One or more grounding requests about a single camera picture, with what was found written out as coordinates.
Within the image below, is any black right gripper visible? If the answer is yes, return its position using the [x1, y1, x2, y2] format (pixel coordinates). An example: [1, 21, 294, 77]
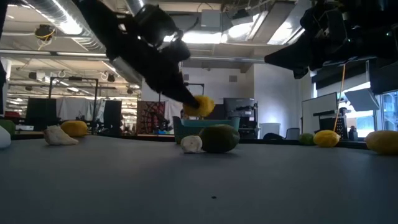
[264, 2, 398, 80]

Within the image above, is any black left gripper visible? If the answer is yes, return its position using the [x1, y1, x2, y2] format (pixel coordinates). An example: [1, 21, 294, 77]
[108, 40, 201, 110]

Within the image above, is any yellow lemon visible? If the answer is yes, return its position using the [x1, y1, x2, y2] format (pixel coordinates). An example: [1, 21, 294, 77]
[313, 129, 341, 148]
[60, 120, 89, 138]
[364, 129, 398, 156]
[182, 95, 216, 118]

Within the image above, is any large dark green lime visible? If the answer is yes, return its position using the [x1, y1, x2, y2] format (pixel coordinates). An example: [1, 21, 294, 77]
[198, 124, 241, 154]

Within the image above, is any pointed white garlic bulb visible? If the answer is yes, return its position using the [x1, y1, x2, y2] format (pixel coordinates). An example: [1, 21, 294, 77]
[43, 125, 80, 146]

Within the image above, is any white hanging cloth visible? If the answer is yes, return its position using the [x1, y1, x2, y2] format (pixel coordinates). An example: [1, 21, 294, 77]
[164, 98, 184, 131]

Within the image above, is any red patterned tapestry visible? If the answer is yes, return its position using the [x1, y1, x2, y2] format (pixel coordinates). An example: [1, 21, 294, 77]
[136, 100, 166, 135]

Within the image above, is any teal plastic basket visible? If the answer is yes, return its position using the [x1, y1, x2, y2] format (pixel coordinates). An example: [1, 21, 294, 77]
[172, 116, 241, 145]

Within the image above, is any whiteboard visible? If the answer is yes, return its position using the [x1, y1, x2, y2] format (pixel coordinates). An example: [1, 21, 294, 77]
[300, 91, 339, 135]

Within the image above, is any ceiling light panel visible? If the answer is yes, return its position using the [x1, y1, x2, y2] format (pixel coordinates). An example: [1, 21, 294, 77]
[163, 30, 228, 44]

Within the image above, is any black equipment cabinet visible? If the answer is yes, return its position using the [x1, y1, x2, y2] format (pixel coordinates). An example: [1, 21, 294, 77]
[223, 97, 259, 139]

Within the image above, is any grey chair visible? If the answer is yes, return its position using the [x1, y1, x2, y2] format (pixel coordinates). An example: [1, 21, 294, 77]
[285, 127, 301, 141]

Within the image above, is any black upright panel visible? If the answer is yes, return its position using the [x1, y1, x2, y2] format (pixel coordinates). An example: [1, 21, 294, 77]
[103, 100, 123, 136]

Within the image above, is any white bin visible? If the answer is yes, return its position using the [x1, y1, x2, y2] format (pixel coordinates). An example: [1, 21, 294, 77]
[259, 123, 281, 140]

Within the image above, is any tilted grey panel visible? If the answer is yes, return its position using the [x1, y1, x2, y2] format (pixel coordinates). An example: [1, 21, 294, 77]
[344, 88, 381, 112]

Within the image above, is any black bag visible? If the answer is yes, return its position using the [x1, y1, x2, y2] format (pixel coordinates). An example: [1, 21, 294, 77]
[262, 133, 285, 141]

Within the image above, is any black mesh grater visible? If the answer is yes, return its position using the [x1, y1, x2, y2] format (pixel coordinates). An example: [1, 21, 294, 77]
[334, 115, 349, 140]

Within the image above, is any grey ceiling box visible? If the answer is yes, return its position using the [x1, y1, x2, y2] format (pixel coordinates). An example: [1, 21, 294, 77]
[200, 9, 222, 30]

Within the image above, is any black window blind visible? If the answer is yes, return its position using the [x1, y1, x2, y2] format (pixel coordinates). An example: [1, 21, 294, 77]
[312, 57, 398, 96]

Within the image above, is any white hanging sheet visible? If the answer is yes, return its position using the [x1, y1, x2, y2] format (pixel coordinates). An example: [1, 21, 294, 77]
[55, 97, 106, 122]

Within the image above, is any grey ceiling pipe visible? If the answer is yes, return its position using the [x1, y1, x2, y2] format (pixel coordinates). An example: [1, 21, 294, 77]
[0, 49, 265, 65]

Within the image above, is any black metal frame stand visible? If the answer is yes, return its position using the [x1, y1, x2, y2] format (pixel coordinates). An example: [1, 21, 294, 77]
[183, 82, 205, 96]
[48, 77, 100, 135]

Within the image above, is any silver rectangular duct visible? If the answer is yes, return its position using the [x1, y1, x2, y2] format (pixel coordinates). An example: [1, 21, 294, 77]
[222, 1, 312, 46]

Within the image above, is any yellow hanging cable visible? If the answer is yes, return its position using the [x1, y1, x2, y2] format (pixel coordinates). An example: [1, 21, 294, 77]
[333, 63, 346, 132]

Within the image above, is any small silver round duct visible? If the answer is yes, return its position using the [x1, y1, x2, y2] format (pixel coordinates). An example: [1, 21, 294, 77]
[126, 0, 146, 16]

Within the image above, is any large silver round duct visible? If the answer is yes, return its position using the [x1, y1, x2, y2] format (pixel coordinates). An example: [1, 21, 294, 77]
[23, 0, 144, 85]

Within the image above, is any yellow ceiling cable reel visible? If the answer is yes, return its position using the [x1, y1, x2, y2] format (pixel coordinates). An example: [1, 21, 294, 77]
[34, 24, 57, 50]

